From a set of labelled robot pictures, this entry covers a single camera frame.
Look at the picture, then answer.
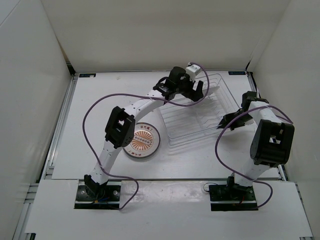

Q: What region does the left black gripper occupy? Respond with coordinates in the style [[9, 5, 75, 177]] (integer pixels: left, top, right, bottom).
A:
[[174, 73, 204, 102]]

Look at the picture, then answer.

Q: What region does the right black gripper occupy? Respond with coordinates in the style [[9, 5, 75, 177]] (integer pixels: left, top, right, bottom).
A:
[[215, 111, 253, 132]]

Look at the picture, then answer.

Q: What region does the white plate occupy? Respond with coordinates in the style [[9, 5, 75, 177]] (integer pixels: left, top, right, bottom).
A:
[[202, 86, 220, 99]]

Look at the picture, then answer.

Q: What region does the white wire dish rack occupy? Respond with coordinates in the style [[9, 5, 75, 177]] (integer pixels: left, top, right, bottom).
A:
[[160, 73, 239, 146]]

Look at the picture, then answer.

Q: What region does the orange patterned glass plate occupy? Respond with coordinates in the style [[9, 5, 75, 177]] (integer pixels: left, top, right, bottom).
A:
[[123, 122, 161, 159]]

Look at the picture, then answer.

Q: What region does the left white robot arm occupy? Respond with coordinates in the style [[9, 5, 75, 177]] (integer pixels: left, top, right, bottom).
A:
[[84, 72, 206, 200]]

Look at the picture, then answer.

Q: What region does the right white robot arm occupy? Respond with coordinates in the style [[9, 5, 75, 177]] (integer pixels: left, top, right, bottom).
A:
[[217, 98, 295, 200]]

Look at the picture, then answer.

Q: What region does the right blue corner label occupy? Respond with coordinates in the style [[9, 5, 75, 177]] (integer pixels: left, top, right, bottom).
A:
[[228, 71, 246, 76]]

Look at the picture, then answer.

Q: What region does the blue corner label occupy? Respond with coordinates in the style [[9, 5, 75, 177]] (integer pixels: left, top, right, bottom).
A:
[[78, 73, 96, 78], [228, 71, 246, 76]]

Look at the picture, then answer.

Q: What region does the left blue corner label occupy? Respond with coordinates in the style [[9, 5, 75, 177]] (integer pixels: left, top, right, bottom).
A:
[[78, 73, 96, 78]]

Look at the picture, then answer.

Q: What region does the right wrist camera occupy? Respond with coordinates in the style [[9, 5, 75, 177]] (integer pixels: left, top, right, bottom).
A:
[[241, 91, 257, 105]]

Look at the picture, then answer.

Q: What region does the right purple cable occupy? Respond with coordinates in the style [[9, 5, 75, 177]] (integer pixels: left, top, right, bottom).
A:
[[214, 105, 294, 208]]

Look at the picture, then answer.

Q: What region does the purple cable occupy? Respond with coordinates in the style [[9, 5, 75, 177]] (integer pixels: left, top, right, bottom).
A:
[[214, 105, 294, 208], [82, 62, 210, 211]]

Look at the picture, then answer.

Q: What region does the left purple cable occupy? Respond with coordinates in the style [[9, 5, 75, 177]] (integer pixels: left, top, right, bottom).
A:
[[82, 62, 210, 211]]

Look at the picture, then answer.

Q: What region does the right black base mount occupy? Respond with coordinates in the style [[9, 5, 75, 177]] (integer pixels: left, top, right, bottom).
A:
[[203, 182, 258, 212]]

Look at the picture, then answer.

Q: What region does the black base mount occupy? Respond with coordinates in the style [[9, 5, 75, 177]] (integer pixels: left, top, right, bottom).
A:
[[74, 181, 122, 210], [203, 182, 258, 212]]

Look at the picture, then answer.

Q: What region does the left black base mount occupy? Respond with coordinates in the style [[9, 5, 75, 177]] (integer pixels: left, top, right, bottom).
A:
[[74, 181, 122, 210]]

